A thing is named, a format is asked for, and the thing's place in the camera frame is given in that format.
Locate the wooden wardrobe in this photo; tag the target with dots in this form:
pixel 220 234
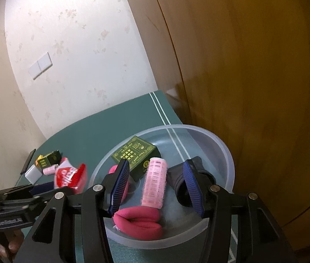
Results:
pixel 240 87

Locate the red glue packet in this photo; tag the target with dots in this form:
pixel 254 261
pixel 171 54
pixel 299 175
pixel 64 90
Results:
pixel 70 176

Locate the short pink hair roller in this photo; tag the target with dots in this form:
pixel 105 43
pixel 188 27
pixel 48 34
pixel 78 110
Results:
pixel 50 169

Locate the pink foam curler white tip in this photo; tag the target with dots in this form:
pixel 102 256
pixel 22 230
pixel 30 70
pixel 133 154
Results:
pixel 141 222

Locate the large green box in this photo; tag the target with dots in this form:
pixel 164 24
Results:
pixel 133 150

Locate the white wall switch plate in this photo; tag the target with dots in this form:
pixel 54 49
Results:
pixel 40 66

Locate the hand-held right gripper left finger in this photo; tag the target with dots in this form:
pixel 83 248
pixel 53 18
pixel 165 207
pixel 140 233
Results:
pixel 120 189

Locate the white sponge black stripe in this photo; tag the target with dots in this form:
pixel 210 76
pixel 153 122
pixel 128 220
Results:
pixel 33 174

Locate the clear plastic bowl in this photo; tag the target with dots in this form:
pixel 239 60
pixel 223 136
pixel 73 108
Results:
pixel 215 148

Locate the black hair dryer nozzle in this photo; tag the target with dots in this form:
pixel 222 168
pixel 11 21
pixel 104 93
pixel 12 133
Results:
pixel 179 179

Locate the person's left hand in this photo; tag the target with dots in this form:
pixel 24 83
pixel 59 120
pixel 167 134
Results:
pixel 11 241

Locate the black smartphone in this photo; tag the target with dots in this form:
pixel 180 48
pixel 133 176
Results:
pixel 28 161

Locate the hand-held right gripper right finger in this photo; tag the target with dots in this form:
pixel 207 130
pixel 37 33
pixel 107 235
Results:
pixel 194 189

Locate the long pink hair roller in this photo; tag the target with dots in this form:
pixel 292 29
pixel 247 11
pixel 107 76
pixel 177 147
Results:
pixel 155 183

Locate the orange yellow block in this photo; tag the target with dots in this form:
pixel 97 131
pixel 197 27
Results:
pixel 39 158

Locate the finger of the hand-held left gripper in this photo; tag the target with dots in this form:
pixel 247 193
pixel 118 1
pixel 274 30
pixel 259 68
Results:
pixel 59 193
pixel 41 188

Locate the small green box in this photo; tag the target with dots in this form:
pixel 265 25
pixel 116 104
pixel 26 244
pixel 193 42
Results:
pixel 51 159

